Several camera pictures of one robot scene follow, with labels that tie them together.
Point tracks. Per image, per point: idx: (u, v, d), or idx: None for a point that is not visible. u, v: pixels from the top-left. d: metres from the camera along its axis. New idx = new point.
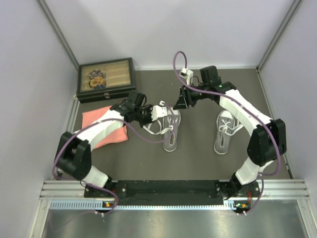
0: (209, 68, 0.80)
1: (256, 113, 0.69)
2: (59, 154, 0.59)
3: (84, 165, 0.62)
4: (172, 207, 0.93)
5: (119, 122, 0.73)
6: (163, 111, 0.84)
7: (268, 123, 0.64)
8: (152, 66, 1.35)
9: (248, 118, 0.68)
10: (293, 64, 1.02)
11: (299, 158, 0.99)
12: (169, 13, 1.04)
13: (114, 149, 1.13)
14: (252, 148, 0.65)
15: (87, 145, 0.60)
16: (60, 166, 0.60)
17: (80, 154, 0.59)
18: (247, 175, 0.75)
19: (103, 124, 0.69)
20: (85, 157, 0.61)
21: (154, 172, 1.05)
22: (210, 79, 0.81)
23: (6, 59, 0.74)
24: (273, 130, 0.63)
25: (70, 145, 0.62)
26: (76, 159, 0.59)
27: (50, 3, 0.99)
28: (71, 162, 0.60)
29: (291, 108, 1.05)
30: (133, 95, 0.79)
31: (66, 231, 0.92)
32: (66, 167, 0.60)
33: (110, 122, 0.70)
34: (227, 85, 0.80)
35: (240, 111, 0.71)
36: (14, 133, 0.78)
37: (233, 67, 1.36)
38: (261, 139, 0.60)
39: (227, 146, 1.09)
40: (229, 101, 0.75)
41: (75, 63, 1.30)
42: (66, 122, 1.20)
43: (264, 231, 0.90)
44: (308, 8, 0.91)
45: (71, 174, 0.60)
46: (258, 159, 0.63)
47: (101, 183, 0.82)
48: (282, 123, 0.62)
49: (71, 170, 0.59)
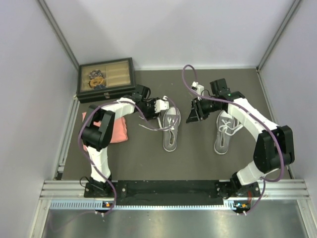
0: (218, 81, 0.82)
1: (262, 120, 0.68)
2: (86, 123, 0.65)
3: (108, 135, 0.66)
4: (172, 207, 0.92)
5: (132, 107, 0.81)
6: (165, 105, 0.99)
7: (275, 130, 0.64)
8: (152, 66, 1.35)
9: (254, 124, 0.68)
10: (293, 64, 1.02)
11: (298, 158, 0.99)
12: (169, 12, 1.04)
13: (114, 149, 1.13)
14: (258, 155, 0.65)
15: (113, 114, 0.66)
16: (85, 135, 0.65)
17: (106, 120, 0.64)
18: (249, 177, 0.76)
19: (121, 103, 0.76)
20: (110, 126, 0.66)
21: (154, 172, 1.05)
22: (220, 90, 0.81)
23: (5, 59, 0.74)
24: (280, 138, 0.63)
25: (95, 117, 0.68)
26: (102, 126, 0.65)
27: (50, 3, 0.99)
28: (96, 131, 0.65)
29: (291, 108, 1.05)
30: (140, 88, 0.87)
31: (66, 231, 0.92)
32: (91, 136, 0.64)
33: (126, 104, 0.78)
34: (235, 93, 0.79)
35: (247, 118, 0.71)
36: (14, 133, 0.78)
37: (233, 67, 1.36)
38: (266, 145, 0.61)
39: (227, 146, 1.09)
40: (236, 108, 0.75)
41: (75, 63, 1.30)
42: (66, 122, 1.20)
43: (264, 231, 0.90)
44: (307, 8, 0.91)
45: (95, 144, 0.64)
46: (263, 166, 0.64)
47: (107, 173, 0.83)
48: (289, 129, 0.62)
49: (96, 138, 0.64)
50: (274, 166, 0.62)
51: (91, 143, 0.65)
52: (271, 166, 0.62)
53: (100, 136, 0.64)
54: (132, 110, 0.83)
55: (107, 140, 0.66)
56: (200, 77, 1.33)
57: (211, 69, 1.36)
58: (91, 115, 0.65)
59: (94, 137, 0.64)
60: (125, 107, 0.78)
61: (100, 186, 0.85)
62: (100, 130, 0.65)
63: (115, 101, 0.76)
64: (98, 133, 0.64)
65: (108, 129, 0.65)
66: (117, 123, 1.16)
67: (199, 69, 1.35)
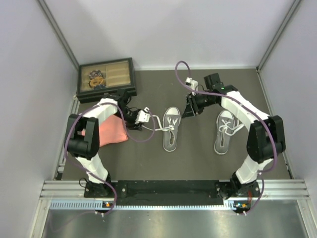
0: (211, 75, 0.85)
1: (254, 110, 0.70)
2: (70, 135, 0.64)
3: (95, 142, 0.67)
4: (172, 207, 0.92)
5: (114, 107, 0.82)
6: (144, 117, 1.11)
7: (267, 120, 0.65)
8: (152, 66, 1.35)
9: (246, 115, 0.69)
10: (293, 64, 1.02)
11: (298, 158, 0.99)
12: (169, 12, 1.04)
13: (114, 149, 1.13)
14: (250, 145, 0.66)
15: (96, 120, 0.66)
16: (72, 147, 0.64)
17: (90, 129, 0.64)
18: (248, 174, 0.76)
19: (102, 107, 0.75)
20: (95, 133, 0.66)
21: (154, 172, 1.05)
22: (213, 85, 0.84)
23: (5, 59, 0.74)
24: (272, 128, 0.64)
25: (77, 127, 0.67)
26: (87, 135, 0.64)
27: (50, 3, 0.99)
28: (81, 142, 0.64)
29: (290, 108, 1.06)
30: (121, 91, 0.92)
31: (66, 231, 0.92)
32: (78, 147, 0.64)
33: (107, 105, 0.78)
34: (228, 87, 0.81)
35: (240, 109, 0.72)
36: (14, 133, 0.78)
37: (233, 67, 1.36)
38: (257, 133, 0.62)
39: (227, 146, 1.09)
40: (229, 100, 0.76)
41: (75, 63, 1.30)
42: (66, 123, 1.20)
43: (264, 231, 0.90)
44: (307, 8, 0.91)
45: (84, 153, 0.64)
46: (256, 155, 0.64)
47: (104, 175, 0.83)
48: (280, 119, 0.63)
49: (83, 148, 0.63)
50: (266, 155, 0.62)
51: (79, 153, 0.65)
52: (263, 155, 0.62)
53: (87, 145, 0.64)
54: (116, 109, 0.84)
55: (95, 148, 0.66)
56: (200, 77, 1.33)
57: (211, 69, 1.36)
58: (73, 126, 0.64)
59: (80, 148, 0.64)
60: (107, 109, 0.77)
61: (100, 186, 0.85)
62: (86, 139, 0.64)
63: (96, 105, 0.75)
64: (85, 142, 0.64)
65: (93, 137, 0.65)
66: (116, 124, 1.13)
67: (199, 69, 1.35)
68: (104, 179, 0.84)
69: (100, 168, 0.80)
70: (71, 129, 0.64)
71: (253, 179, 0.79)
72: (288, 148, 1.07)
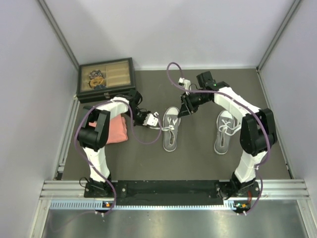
0: (203, 73, 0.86)
1: (246, 104, 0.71)
2: (81, 124, 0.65)
3: (105, 134, 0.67)
4: (172, 207, 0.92)
5: (126, 106, 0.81)
6: (153, 121, 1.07)
7: (258, 113, 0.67)
8: (152, 66, 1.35)
9: (239, 110, 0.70)
10: (293, 64, 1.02)
11: (298, 158, 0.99)
12: (169, 12, 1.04)
13: (114, 149, 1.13)
14: (244, 138, 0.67)
15: (108, 113, 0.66)
16: (81, 137, 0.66)
17: (102, 120, 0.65)
18: (245, 172, 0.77)
19: (115, 102, 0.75)
20: (106, 124, 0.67)
21: (154, 172, 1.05)
22: (205, 82, 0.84)
23: (6, 59, 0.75)
24: (263, 120, 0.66)
25: (89, 117, 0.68)
26: (98, 126, 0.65)
27: (50, 3, 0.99)
28: (92, 132, 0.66)
29: (290, 108, 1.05)
30: (133, 92, 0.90)
31: (66, 231, 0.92)
32: (87, 137, 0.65)
33: (120, 102, 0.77)
34: (220, 83, 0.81)
35: (233, 104, 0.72)
36: (13, 133, 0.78)
37: (233, 68, 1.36)
38: (249, 126, 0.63)
39: (227, 145, 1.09)
40: (221, 96, 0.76)
41: (75, 63, 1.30)
42: (66, 122, 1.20)
43: (264, 231, 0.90)
44: (307, 8, 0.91)
45: (93, 144, 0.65)
46: (249, 148, 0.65)
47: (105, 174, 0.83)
48: (271, 111, 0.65)
49: (93, 138, 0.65)
50: (259, 147, 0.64)
51: (88, 144, 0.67)
52: (256, 148, 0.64)
53: (96, 136, 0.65)
54: (127, 109, 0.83)
55: (104, 139, 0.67)
56: None
57: (211, 69, 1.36)
58: (85, 116, 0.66)
59: (90, 138, 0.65)
60: (120, 105, 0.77)
61: (100, 186, 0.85)
62: (96, 130, 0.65)
63: (109, 100, 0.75)
64: (95, 133, 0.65)
65: (104, 129, 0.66)
66: (117, 123, 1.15)
67: (198, 69, 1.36)
68: (106, 176, 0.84)
69: (104, 166, 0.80)
70: (83, 118, 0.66)
71: (252, 176, 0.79)
72: (288, 148, 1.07)
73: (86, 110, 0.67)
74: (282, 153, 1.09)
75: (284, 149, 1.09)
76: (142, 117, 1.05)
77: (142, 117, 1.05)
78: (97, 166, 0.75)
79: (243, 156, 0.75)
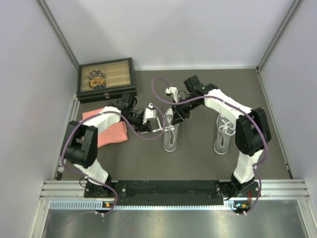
0: (190, 78, 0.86)
1: (237, 105, 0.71)
2: (67, 142, 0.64)
3: (92, 151, 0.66)
4: (172, 207, 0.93)
5: (117, 116, 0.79)
6: (151, 113, 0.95)
7: (250, 113, 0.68)
8: (153, 66, 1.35)
9: (231, 111, 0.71)
10: (293, 64, 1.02)
11: (299, 158, 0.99)
12: (169, 12, 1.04)
13: (114, 149, 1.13)
14: (239, 139, 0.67)
15: (95, 129, 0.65)
16: (68, 155, 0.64)
17: (89, 137, 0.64)
18: (243, 171, 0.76)
19: (105, 115, 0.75)
20: (94, 141, 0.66)
21: (154, 173, 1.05)
22: (193, 87, 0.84)
23: (6, 59, 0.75)
24: (256, 120, 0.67)
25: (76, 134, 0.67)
26: (85, 144, 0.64)
27: (50, 3, 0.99)
28: (78, 149, 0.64)
29: (290, 108, 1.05)
30: (127, 96, 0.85)
31: (66, 231, 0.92)
32: (74, 155, 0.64)
33: (110, 114, 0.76)
34: (208, 86, 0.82)
35: (224, 107, 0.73)
36: (14, 133, 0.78)
37: (233, 68, 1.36)
38: (244, 126, 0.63)
39: (227, 146, 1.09)
40: (212, 100, 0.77)
41: (75, 63, 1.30)
42: (65, 123, 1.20)
43: (264, 231, 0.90)
44: (307, 8, 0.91)
45: (79, 162, 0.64)
46: (245, 148, 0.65)
47: (103, 179, 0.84)
48: (262, 110, 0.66)
49: (80, 156, 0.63)
50: (255, 147, 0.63)
51: (75, 161, 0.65)
52: (253, 147, 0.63)
53: (83, 154, 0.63)
54: (119, 118, 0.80)
55: (91, 156, 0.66)
56: (200, 77, 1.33)
57: (211, 69, 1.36)
58: (72, 134, 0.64)
59: (77, 156, 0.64)
60: (110, 117, 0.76)
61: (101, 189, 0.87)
62: (83, 147, 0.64)
63: (98, 114, 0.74)
64: (81, 150, 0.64)
65: (91, 145, 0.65)
66: (116, 124, 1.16)
67: (199, 70, 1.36)
68: (102, 181, 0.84)
69: (100, 172, 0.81)
70: (70, 135, 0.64)
71: (250, 176, 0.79)
72: (288, 148, 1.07)
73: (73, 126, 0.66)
74: (282, 153, 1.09)
75: (284, 149, 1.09)
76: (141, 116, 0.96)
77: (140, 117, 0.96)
78: (93, 175, 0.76)
79: (240, 156, 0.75)
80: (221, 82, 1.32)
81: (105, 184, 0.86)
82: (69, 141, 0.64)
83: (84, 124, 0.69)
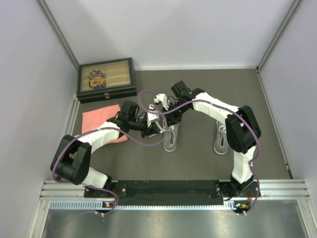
0: (177, 84, 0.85)
1: (225, 105, 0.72)
2: (59, 158, 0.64)
3: (83, 168, 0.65)
4: (172, 207, 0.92)
5: (115, 131, 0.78)
6: (153, 114, 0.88)
7: (237, 111, 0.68)
8: (152, 66, 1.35)
9: (219, 112, 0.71)
10: (292, 64, 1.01)
11: (299, 159, 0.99)
12: (169, 12, 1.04)
13: (114, 149, 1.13)
14: (231, 138, 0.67)
15: (89, 147, 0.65)
16: (58, 170, 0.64)
17: (81, 155, 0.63)
18: (241, 171, 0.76)
19: (102, 131, 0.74)
20: (86, 158, 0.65)
21: (154, 173, 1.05)
22: (181, 92, 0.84)
23: (5, 59, 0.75)
24: (244, 118, 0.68)
25: (69, 149, 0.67)
26: (76, 162, 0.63)
27: (50, 3, 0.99)
28: (68, 167, 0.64)
29: (290, 108, 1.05)
30: (126, 108, 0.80)
31: (66, 231, 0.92)
32: (63, 171, 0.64)
33: (108, 130, 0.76)
34: (195, 90, 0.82)
35: (212, 109, 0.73)
36: (14, 133, 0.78)
37: (233, 68, 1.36)
38: (233, 125, 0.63)
39: (227, 145, 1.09)
40: (200, 104, 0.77)
41: (75, 63, 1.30)
42: (66, 122, 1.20)
43: (264, 232, 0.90)
44: (307, 8, 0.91)
45: (69, 178, 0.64)
46: (238, 146, 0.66)
47: (101, 183, 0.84)
48: (248, 107, 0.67)
49: (69, 173, 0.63)
50: (247, 144, 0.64)
51: (64, 178, 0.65)
52: (245, 144, 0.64)
53: (73, 172, 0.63)
54: (118, 135, 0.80)
55: (81, 174, 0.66)
56: (200, 77, 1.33)
57: (211, 69, 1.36)
58: (64, 150, 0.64)
59: (67, 172, 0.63)
60: (106, 135, 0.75)
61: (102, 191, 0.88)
62: (74, 165, 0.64)
63: (96, 129, 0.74)
64: (72, 168, 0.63)
65: (82, 164, 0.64)
66: None
67: (198, 70, 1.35)
68: (100, 186, 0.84)
69: (98, 178, 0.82)
70: (62, 151, 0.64)
71: (249, 175, 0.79)
72: (288, 148, 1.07)
73: (67, 142, 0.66)
74: (282, 152, 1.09)
75: (284, 149, 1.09)
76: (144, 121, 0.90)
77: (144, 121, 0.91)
78: (89, 183, 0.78)
79: (236, 156, 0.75)
80: (221, 82, 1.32)
81: (103, 188, 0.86)
82: (61, 157, 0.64)
83: (79, 140, 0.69)
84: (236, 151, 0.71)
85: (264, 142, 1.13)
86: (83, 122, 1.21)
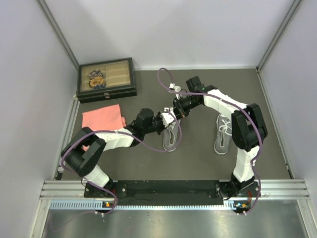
0: (192, 78, 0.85)
1: (234, 102, 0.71)
2: (72, 147, 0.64)
3: (91, 163, 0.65)
4: (172, 207, 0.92)
5: (130, 139, 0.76)
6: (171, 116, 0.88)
7: (245, 109, 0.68)
8: (152, 66, 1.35)
9: (227, 108, 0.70)
10: (292, 64, 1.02)
11: (299, 159, 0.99)
12: (169, 12, 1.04)
13: (114, 149, 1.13)
14: (236, 135, 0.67)
15: (103, 143, 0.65)
16: (67, 157, 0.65)
17: (94, 148, 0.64)
18: (242, 170, 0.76)
19: (118, 134, 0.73)
20: (97, 154, 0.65)
21: (154, 173, 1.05)
22: (194, 87, 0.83)
23: (5, 59, 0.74)
24: (251, 117, 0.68)
25: (83, 141, 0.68)
26: (87, 153, 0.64)
27: (50, 3, 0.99)
28: (77, 157, 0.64)
29: (290, 108, 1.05)
30: (140, 119, 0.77)
31: (66, 230, 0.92)
32: (72, 160, 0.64)
33: (125, 136, 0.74)
34: (209, 87, 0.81)
35: (221, 104, 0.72)
36: (14, 133, 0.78)
37: (233, 68, 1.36)
38: (239, 121, 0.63)
39: (227, 146, 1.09)
40: (211, 98, 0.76)
41: (75, 63, 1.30)
42: (66, 122, 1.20)
43: (264, 232, 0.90)
44: (306, 8, 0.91)
45: (75, 168, 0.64)
46: (241, 143, 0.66)
47: (101, 183, 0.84)
48: (257, 106, 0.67)
49: (77, 164, 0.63)
50: (251, 142, 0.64)
51: (71, 166, 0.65)
52: (248, 142, 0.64)
53: (80, 163, 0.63)
54: (129, 144, 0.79)
55: (87, 167, 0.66)
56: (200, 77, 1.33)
57: (210, 69, 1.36)
58: (79, 140, 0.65)
59: (74, 162, 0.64)
60: (122, 139, 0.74)
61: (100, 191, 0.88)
62: (84, 156, 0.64)
63: (113, 130, 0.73)
64: (81, 158, 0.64)
65: (92, 157, 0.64)
66: (117, 123, 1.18)
67: (199, 70, 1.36)
68: (100, 185, 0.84)
69: (100, 177, 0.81)
70: (78, 140, 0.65)
71: (249, 175, 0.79)
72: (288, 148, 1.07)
73: (84, 132, 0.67)
74: (282, 153, 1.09)
75: (284, 149, 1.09)
76: (160, 123, 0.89)
77: (160, 122, 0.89)
78: (91, 179, 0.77)
79: (237, 154, 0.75)
80: (221, 82, 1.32)
81: (103, 188, 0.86)
82: (74, 146, 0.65)
83: (95, 134, 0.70)
84: (239, 149, 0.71)
85: (264, 142, 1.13)
86: (83, 122, 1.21)
